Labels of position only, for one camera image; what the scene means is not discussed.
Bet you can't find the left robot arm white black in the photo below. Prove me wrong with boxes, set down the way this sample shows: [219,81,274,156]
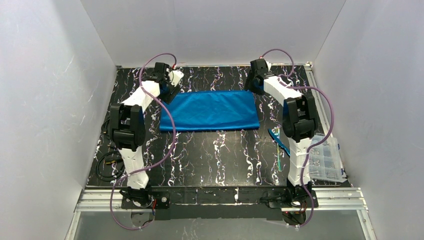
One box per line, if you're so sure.
[108,62,184,205]

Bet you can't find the blue cloth napkin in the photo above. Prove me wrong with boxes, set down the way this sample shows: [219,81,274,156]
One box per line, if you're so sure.
[165,90,260,132]

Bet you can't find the black coiled cable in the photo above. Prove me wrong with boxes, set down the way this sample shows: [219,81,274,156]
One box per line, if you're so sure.
[101,117,114,137]
[95,150,127,182]

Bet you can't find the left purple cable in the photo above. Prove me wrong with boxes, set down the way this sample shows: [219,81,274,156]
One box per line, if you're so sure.
[109,52,178,232]

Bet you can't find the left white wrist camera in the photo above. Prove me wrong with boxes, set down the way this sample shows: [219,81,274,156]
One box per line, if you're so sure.
[168,69,184,86]

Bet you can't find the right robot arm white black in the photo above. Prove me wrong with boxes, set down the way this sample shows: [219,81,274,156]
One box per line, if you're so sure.
[244,58,318,202]

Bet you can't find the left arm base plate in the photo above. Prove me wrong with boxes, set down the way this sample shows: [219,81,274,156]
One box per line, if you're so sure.
[119,187,170,210]

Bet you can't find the black coiled cable lower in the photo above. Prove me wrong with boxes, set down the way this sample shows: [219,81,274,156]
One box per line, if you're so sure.
[95,150,127,182]

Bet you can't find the iridescent fork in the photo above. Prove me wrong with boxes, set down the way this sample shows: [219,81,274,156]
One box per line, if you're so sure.
[273,127,282,172]

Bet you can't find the black coiled cable upper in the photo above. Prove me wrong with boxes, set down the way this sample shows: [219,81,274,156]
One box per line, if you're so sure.
[101,117,114,137]

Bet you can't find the clear plastic organizer box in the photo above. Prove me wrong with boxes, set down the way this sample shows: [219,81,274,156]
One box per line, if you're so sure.
[309,136,346,183]

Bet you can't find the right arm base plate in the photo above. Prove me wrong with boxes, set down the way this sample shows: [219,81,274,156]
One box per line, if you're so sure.
[258,188,319,226]

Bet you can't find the aluminium frame rail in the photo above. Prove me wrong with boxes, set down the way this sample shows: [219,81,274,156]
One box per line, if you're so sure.
[66,187,376,240]

